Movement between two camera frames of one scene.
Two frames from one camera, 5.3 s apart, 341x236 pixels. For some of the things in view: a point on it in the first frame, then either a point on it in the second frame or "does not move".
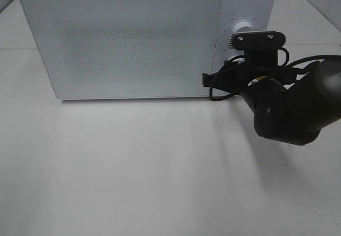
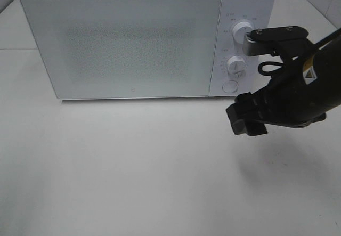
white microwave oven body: (141, 39) does not move
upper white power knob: (243, 26) does not move
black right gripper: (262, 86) → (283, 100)
